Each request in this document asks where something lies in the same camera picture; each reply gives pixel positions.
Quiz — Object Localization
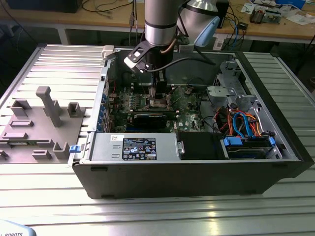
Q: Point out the grey power supply unit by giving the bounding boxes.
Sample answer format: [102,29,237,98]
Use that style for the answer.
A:
[90,132,182,162]

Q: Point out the silver metal drive cage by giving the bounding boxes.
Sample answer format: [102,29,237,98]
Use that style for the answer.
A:
[206,60,261,110]

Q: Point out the grey plastic parts rack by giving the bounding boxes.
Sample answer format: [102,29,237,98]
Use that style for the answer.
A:
[0,86,86,164]

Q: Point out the CPU socket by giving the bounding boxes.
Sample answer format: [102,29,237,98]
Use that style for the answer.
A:
[145,93,172,109]

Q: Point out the grey electronic device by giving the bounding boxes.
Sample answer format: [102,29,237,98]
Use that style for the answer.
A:
[264,9,282,25]

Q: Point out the blue SATA cable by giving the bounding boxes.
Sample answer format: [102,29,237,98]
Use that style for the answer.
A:
[232,112,254,138]

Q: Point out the black flat box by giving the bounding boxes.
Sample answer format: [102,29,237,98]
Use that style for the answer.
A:
[7,0,80,14]

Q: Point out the finned CPU cooler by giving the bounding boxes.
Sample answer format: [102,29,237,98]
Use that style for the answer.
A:
[249,6,266,25]

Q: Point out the white papers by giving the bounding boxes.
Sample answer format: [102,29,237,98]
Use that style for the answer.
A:
[285,13,313,25]

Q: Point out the white printed label box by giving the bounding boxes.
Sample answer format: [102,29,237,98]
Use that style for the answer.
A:
[213,38,225,51]

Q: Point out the blue network cable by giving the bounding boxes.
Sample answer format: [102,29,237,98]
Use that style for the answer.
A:
[232,23,247,47]

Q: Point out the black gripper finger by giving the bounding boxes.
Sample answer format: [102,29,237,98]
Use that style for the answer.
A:
[148,71,158,101]
[156,70,168,99]

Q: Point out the black graphics card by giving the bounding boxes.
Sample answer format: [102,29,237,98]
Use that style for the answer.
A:
[132,112,178,129]

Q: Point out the pale grey plastic block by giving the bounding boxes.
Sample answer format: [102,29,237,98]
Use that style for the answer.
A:
[101,45,116,61]

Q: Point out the green motherboard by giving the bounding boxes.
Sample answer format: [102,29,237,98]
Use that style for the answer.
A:
[108,85,217,133]

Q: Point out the hard disk in blue carrier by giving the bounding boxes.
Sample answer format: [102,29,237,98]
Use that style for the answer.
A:
[220,136,276,160]

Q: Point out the black and silver PC case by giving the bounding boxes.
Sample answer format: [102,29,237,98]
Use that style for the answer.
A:
[67,45,315,200]

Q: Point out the thick black camera cable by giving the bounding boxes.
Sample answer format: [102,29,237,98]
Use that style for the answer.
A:
[147,57,217,73]

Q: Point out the wooden desk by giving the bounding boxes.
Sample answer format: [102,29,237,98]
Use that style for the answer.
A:
[0,0,315,46]

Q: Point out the white camera on black bracket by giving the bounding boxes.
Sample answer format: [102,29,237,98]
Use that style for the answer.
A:
[124,40,158,74]

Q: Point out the blue box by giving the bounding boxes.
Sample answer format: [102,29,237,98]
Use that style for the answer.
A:
[275,0,306,8]

